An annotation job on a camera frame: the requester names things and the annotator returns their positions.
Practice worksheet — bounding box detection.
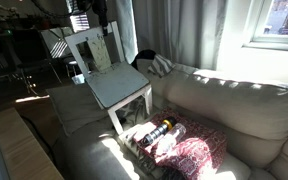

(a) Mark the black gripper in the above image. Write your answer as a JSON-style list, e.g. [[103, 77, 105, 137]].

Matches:
[[92, 0, 110, 37]]

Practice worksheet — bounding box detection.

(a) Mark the white wooden chair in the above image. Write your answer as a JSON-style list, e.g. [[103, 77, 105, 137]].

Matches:
[[64, 20, 154, 136]]

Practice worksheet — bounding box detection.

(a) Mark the grey folding chair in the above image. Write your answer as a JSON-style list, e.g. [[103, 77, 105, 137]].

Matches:
[[39, 26, 76, 60]]

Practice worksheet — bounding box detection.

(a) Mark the black metal chair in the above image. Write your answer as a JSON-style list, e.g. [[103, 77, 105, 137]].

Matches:
[[3, 28, 63, 96]]

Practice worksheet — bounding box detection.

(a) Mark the black bag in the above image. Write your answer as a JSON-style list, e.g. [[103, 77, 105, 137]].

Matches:
[[130, 49, 157, 71]]

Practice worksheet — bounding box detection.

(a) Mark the small round stool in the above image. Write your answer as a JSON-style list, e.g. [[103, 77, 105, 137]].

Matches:
[[63, 56, 82, 78]]

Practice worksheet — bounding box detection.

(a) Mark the white plastic container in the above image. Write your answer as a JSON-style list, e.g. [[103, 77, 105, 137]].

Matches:
[[71, 73, 87, 85]]

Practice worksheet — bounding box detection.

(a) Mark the white curtain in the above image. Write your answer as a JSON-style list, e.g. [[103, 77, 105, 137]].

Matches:
[[115, 0, 228, 71]]

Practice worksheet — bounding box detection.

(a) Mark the grey striped cushion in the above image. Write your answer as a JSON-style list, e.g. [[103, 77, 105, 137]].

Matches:
[[147, 54, 176, 78]]

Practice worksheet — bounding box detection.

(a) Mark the camouflage patterned blanket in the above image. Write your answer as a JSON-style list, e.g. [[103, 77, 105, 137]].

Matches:
[[115, 96, 158, 174]]

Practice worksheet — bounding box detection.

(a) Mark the beige flat cushion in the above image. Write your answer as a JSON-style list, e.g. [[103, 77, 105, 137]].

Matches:
[[45, 83, 110, 136]]

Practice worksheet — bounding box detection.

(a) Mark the black and yellow flashlight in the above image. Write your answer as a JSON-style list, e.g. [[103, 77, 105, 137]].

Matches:
[[140, 117, 177, 147]]

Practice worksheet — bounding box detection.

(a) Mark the clear plastic water bottle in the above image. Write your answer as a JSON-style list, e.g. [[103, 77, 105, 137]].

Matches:
[[155, 122, 187, 158]]

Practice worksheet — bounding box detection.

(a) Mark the light wooden table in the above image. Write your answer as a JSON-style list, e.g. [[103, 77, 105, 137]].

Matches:
[[0, 107, 65, 180]]

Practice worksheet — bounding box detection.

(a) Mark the beige fabric sofa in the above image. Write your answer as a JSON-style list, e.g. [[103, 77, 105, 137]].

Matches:
[[45, 58, 288, 180]]

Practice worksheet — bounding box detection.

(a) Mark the red patterned cloth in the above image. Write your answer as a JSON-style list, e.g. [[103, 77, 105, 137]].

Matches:
[[132, 106, 228, 180]]

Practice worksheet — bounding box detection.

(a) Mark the white window frame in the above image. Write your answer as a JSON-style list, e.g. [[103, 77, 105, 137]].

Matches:
[[242, 0, 288, 53]]

